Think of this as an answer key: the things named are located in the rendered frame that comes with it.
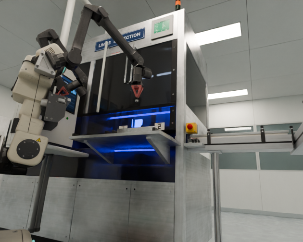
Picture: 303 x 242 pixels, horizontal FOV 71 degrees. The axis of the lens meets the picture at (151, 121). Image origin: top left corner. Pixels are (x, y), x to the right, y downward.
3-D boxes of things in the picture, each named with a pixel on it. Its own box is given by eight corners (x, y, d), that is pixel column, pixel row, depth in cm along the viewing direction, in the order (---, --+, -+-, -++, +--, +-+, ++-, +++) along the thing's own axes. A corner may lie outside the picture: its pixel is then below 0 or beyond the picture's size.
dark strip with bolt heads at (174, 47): (170, 128, 162) (172, 41, 185) (175, 128, 160) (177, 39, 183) (169, 128, 161) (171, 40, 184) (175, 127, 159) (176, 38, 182)
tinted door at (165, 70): (130, 108, 185) (134, 50, 202) (176, 102, 166) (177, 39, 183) (129, 108, 184) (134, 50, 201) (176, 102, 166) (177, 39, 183)
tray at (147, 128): (142, 143, 164) (142, 139, 165) (173, 142, 153) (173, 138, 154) (116, 134, 135) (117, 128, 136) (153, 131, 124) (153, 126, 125)
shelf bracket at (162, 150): (166, 163, 154) (166, 146, 158) (170, 163, 153) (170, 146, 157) (145, 158, 125) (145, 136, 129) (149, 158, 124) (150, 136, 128)
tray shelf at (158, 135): (109, 150, 190) (109, 147, 190) (184, 147, 160) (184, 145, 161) (68, 139, 149) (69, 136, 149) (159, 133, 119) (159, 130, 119)
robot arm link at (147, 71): (132, 62, 148) (138, 56, 141) (146, 66, 154) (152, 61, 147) (132, 78, 145) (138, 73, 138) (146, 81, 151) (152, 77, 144)
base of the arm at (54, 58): (43, 61, 117) (45, 50, 107) (56, 57, 121) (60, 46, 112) (50, 75, 117) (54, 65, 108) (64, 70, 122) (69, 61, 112)
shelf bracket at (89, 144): (110, 163, 176) (111, 148, 179) (113, 163, 174) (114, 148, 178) (81, 158, 146) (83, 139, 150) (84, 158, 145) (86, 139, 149)
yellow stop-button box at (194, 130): (188, 134, 160) (188, 125, 162) (197, 134, 157) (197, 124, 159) (185, 132, 154) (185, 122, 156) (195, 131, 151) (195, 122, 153)
